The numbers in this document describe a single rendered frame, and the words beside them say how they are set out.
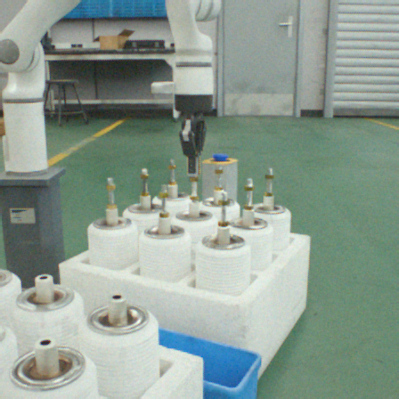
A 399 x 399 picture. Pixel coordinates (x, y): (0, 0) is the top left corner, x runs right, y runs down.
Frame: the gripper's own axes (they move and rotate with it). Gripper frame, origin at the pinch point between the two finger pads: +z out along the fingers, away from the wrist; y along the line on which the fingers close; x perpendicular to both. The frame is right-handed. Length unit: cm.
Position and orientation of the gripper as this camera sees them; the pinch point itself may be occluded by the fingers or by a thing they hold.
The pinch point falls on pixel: (193, 166)
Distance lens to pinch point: 99.4
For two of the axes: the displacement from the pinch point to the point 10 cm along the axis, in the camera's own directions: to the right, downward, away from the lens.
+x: -9.7, -0.6, 2.3
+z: 0.0, 9.7, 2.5
